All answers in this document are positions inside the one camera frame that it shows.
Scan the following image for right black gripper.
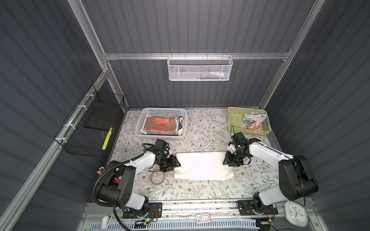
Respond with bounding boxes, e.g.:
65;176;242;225
222;150;247;166

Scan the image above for white towel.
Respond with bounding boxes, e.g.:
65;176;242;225
174;152;234;181

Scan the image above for green perforated plastic basket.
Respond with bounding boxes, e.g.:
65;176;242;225
227;107;272;136

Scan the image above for patterned cloth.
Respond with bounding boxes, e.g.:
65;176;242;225
241;112;267;130

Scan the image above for orange towel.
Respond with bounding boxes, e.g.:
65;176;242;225
140;115;178;135

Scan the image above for white plastic laundry basket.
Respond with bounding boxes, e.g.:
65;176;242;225
135;107;188;141

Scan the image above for blue beige Doraemon towel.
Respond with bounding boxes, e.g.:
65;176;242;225
176;116;185;136

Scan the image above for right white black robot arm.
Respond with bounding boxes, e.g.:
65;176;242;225
223;132;319;212

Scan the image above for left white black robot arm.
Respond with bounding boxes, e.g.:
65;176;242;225
92;139;181;214

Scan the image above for clear tape roll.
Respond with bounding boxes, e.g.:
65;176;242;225
149;171;166;186

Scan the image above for red pencil cup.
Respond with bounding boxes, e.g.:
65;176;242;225
96;167;107;178

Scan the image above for red white label card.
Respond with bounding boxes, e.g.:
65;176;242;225
196;213;211;224

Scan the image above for white round clock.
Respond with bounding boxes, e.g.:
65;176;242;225
284;201;308;227

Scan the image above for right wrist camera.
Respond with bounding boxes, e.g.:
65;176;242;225
227;143;236;154

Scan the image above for black corrugated cable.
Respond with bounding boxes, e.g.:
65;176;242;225
92;142;157;231

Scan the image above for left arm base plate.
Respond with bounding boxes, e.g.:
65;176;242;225
122;202;163;219

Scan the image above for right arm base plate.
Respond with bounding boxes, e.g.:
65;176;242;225
236;200;278;216

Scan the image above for black wire wall basket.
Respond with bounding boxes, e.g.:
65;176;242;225
55;87;125;157

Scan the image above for white wire wall basket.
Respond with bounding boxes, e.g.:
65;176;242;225
167;56;233;81

